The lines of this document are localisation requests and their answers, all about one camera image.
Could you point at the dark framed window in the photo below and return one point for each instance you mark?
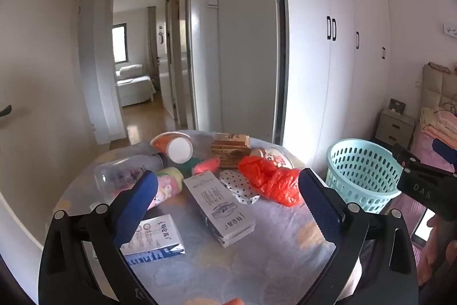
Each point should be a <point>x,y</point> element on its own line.
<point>119,43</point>

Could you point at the clear plastic bottle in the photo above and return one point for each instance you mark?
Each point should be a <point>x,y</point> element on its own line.
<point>121,172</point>

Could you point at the red plastic bag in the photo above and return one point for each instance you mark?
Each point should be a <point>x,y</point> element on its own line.
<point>271,180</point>

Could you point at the polka dot foil wrapper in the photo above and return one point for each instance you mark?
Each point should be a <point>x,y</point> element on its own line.
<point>237,187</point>

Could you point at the small picture frame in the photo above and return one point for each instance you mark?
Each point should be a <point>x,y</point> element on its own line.
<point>397,106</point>

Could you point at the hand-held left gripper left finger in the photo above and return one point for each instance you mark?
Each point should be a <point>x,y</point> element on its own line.
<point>137,205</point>

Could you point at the tall white carton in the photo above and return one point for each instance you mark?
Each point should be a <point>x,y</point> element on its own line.
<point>219,206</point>

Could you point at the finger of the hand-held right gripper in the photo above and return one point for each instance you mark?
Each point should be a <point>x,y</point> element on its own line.
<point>410,158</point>
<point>444,153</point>

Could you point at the pastel printed cup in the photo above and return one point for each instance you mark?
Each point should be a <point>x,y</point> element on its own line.
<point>166,185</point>

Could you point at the fan patterned tablecloth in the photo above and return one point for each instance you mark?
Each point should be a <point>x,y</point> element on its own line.
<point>278,237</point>

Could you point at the white wall switch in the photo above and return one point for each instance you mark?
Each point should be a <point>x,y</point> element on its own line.
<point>212,2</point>

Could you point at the beige nightstand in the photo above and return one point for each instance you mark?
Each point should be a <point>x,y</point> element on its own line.
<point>396,128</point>

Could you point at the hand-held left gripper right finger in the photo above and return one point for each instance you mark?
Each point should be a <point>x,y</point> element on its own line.
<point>317,205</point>

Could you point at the white wardrobe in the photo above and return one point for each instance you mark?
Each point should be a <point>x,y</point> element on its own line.
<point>335,76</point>

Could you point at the person's right hand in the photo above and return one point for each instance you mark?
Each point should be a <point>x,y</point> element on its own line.
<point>437,251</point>

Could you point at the orange and white paper cup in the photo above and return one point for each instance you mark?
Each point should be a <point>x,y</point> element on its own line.
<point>173,146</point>

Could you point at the grey curtain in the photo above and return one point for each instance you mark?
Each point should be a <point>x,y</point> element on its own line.
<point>152,40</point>

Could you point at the white hinged door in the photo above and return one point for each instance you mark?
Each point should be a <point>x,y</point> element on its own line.
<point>167,69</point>

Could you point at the pink crumpled wrapper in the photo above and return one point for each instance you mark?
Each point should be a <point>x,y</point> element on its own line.
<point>206,166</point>

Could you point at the bright screen smartphone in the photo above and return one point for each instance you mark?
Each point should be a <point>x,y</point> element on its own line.
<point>423,226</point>

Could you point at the green plastic cup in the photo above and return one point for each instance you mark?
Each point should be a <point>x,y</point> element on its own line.
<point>189,165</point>

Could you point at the pile of folded blankets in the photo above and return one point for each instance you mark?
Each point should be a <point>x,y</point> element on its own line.
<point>441,122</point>

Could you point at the small white and blue carton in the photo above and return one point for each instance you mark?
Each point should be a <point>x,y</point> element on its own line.
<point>157,237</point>

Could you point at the white wall sticker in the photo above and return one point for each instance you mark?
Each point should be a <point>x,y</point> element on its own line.
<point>450,30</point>

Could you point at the white sofa in far room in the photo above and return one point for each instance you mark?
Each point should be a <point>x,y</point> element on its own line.
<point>134,85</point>

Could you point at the teal plastic basket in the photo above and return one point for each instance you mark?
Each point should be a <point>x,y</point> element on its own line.
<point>360,176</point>

